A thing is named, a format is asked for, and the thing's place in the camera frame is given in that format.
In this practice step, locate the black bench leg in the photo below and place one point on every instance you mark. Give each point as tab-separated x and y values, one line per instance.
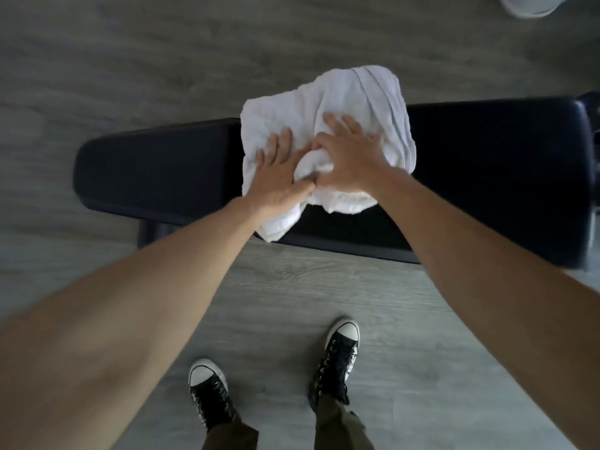
152	233

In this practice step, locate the olive right trouser leg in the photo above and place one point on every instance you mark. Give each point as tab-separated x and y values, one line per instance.
342	426

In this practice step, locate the black right sneaker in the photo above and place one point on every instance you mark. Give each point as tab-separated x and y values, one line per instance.
335	360

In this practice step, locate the black sneaker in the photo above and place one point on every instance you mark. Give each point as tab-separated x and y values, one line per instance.
211	393
335	360

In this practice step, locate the person's left hand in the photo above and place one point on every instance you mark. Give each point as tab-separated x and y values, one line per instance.
276	182

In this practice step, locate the white towel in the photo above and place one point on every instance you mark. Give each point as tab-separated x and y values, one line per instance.
356	98

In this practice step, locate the olive trouser leg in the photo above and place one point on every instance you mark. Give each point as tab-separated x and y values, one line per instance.
232	435
342	426

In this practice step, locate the person's left thumb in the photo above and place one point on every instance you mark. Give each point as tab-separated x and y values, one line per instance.
304	186

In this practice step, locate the black left sneaker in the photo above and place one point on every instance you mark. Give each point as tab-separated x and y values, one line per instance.
211	393

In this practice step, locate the black bench frame part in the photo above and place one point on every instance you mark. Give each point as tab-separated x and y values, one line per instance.
591	110

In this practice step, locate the person's right forearm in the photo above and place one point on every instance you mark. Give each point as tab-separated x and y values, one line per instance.
492	276

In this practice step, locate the person's left forearm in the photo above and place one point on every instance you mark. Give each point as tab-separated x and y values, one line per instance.
140	313

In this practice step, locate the olive left trouser leg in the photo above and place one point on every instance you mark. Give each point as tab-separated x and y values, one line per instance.
232	435

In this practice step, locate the white round object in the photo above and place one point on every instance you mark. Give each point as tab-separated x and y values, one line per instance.
529	4

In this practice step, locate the black padded bench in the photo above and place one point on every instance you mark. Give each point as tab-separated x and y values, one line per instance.
492	173

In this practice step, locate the person's right thumb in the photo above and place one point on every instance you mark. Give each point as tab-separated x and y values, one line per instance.
324	147

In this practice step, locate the person's right hand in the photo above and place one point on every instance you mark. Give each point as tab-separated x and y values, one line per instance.
356	161

